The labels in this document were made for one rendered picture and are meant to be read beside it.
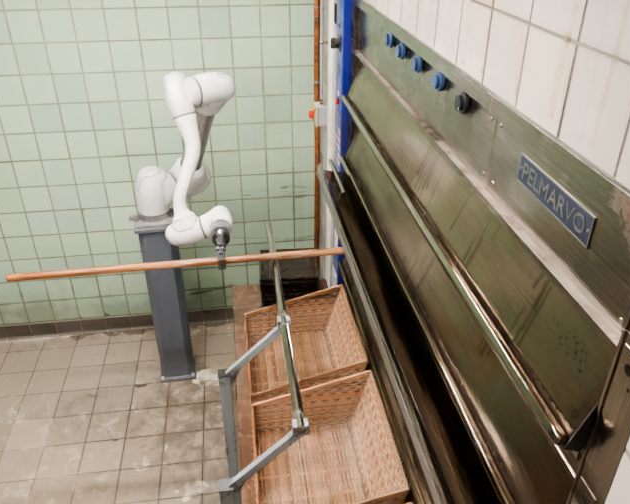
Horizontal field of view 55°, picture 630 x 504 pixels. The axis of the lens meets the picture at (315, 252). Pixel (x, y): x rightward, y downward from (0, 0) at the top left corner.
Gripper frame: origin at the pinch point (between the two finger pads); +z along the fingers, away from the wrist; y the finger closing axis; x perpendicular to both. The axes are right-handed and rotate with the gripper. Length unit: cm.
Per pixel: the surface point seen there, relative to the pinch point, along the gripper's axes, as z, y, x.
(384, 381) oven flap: 51, 24, -54
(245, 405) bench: 18, 61, -5
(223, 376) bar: 40.2, 23.8, 1.8
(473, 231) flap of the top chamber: 98, -61, -57
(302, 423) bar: 87, 2, -21
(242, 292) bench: -66, 61, -7
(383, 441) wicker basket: 63, 40, -51
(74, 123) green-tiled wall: -122, -18, 74
